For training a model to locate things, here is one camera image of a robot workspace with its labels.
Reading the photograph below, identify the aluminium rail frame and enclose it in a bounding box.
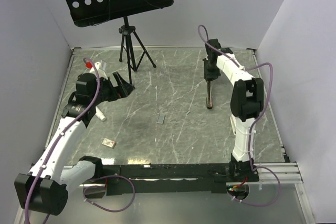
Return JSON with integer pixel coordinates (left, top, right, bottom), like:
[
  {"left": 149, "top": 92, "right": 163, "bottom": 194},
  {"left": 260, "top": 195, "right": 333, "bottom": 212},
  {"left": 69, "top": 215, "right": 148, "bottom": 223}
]
[{"left": 26, "top": 58, "right": 302, "bottom": 192}]

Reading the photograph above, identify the small staple box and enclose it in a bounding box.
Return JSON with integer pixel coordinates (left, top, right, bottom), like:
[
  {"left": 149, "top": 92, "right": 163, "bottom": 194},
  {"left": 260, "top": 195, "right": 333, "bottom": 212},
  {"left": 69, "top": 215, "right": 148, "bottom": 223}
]
[{"left": 102, "top": 138, "right": 115, "bottom": 148}]

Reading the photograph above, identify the white cylinder tube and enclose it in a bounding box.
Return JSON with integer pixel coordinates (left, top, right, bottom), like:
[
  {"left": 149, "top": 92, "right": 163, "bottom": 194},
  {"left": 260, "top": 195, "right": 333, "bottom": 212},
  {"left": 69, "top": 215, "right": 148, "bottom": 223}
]
[{"left": 96, "top": 107, "right": 107, "bottom": 122}]

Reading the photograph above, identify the grey staple tray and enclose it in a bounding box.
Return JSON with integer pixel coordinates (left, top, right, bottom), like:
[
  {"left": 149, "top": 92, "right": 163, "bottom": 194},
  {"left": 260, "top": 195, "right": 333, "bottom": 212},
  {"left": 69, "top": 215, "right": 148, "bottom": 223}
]
[{"left": 156, "top": 113, "right": 165, "bottom": 124}]

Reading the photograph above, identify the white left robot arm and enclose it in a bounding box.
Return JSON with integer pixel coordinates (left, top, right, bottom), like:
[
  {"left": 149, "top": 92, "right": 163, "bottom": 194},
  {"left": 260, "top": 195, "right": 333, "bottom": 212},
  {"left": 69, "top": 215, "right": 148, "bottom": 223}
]
[{"left": 14, "top": 72, "right": 135, "bottom": 216}]

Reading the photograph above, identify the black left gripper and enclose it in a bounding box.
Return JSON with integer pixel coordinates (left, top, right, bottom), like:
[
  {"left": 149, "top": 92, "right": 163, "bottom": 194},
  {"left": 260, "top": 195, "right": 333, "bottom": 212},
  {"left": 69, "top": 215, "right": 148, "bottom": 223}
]
[{"left": 91, "top": 71, "right": 134, "bottom": 105}]

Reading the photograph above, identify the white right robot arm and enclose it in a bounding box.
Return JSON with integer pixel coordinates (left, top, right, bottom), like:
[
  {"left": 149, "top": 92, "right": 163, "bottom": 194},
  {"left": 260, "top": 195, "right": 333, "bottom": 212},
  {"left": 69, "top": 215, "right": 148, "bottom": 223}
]
[{"left": 203, "top": 39, "right": 264, "bottom": 181}]

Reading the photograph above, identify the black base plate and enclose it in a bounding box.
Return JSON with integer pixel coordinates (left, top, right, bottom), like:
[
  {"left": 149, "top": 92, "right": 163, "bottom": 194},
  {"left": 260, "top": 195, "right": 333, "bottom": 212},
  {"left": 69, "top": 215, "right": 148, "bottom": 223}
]
[{"left": 72, "top": 163, "right": 259, "bottom": 196}]

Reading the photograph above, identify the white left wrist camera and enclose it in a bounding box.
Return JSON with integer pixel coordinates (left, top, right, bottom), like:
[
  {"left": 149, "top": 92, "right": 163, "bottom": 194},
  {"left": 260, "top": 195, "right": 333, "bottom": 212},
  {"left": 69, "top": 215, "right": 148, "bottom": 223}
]
[{"left": 86, "top": 60, "right": 108, "bottom": 79}]

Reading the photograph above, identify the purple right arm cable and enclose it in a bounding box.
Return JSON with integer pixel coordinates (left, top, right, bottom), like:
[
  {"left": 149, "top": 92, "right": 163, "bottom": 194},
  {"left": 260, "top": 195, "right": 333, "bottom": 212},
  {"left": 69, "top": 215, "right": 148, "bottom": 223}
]
[{"left": 197, "top": 24, "right": 283, "bottom": 207}]

